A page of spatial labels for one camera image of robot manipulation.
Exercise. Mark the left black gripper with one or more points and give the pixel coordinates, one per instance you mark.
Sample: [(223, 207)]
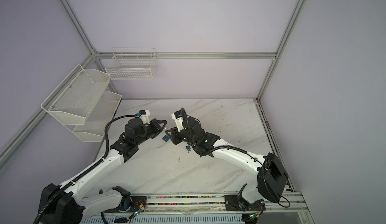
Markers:
[(154, 123)]

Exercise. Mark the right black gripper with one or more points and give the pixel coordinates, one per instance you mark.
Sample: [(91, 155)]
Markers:
[(174, 133)]

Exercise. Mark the large blue padlock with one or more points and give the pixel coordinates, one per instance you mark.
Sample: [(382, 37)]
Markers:
[(165, 138)]

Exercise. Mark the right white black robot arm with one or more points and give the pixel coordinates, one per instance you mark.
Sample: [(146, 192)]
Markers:
[(268, 169)]

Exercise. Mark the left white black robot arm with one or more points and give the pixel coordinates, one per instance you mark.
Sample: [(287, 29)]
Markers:
[(67, 203)]

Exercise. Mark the lower white mesh shelf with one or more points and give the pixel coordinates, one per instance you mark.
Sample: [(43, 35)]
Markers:
[(103, 112)]

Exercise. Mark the white mesh shelf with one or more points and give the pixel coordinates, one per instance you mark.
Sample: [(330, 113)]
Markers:
[(103, 112), (72, 102)]

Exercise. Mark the upper white mesh shelf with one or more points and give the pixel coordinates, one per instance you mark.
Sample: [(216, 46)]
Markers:
[(72, 102)]

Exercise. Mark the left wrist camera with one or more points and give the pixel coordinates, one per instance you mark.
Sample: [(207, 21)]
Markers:
[(144, 115)]

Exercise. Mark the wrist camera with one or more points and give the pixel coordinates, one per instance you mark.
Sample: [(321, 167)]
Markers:
[(144, 115), (178, 118)]

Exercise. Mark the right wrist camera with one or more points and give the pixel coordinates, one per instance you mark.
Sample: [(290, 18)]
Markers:
[(178, 118)]

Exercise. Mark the white wire basket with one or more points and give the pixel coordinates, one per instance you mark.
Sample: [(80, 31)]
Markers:
[(132, 64)]

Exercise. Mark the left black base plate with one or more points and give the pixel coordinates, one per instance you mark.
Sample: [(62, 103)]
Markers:
[(136, 201)]

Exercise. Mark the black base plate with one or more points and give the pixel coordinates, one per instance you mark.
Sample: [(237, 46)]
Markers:
[(136, 201), (234, 203)]

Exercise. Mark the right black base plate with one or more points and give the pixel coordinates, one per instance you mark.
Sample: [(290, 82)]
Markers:
[(234, 203)]

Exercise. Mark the aluminium frame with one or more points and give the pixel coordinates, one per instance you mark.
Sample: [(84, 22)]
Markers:
[(8, 153)]

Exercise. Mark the aluminium mounting rail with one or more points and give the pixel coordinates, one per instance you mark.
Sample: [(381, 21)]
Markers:
[(186, 204)]

